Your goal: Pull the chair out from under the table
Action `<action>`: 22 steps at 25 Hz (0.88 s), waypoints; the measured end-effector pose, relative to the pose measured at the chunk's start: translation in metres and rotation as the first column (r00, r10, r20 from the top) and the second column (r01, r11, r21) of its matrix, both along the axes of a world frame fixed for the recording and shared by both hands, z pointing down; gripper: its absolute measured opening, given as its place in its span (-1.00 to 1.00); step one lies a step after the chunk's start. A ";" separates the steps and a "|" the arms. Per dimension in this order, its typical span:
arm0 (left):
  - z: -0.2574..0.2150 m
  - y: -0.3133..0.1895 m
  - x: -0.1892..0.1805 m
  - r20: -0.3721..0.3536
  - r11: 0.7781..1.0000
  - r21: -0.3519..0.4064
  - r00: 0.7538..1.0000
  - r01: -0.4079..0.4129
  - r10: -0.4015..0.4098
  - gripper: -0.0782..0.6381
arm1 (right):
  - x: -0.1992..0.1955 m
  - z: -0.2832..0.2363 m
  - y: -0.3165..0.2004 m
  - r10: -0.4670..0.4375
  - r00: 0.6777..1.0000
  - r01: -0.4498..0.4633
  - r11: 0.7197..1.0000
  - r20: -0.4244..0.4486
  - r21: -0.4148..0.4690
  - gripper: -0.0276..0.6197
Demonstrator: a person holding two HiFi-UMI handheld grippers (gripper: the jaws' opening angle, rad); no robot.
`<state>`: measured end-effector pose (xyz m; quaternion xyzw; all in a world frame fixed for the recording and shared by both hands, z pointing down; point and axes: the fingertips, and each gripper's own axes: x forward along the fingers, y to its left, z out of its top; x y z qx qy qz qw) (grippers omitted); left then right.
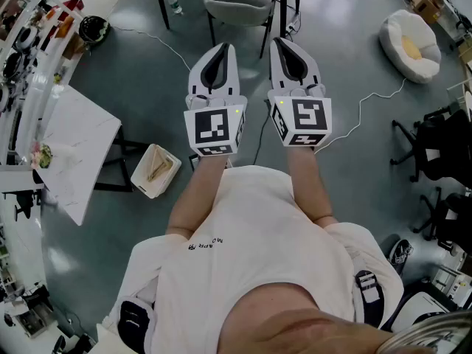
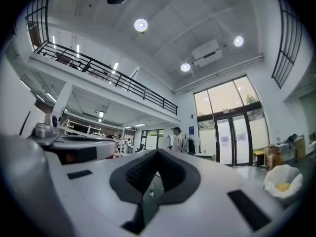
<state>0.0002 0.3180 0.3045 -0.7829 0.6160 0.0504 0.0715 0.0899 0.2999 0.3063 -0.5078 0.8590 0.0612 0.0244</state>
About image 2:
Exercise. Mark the round ceiling lamp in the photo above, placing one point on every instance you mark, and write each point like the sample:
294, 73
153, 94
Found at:
185, 67
238, 41
141, 25

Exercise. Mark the glass entrance door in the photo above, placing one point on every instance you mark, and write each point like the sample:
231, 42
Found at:
233, 139

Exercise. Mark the brown cardboard box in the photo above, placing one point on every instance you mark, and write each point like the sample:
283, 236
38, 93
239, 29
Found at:
272, 158

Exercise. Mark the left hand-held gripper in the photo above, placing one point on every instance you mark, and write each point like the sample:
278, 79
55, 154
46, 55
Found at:
43, 131

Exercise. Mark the white flower-shaped beanbag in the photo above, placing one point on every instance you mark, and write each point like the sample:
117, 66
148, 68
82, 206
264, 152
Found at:
284, 179

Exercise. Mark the black grid railing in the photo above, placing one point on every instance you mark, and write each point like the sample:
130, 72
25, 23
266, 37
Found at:
287, 46

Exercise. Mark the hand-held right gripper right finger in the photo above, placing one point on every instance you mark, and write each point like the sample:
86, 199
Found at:
209, 206

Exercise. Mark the blue wall sign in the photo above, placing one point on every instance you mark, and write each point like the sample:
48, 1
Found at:
191, 130

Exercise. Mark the black mezzanine railing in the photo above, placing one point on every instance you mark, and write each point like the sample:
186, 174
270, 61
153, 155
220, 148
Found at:
118, 79

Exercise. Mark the clothes rack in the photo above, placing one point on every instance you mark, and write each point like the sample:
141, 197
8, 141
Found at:
191, 144

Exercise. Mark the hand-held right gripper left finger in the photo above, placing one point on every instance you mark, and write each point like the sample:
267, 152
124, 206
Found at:
98, 201

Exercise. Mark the white ceiling air conditioner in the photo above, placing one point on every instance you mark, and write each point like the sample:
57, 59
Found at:
206, 53

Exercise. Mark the white open shelf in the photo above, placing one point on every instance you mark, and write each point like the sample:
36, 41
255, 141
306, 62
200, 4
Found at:
81, 128

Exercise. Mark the yellow black bin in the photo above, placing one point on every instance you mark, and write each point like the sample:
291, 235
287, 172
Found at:
259, 158

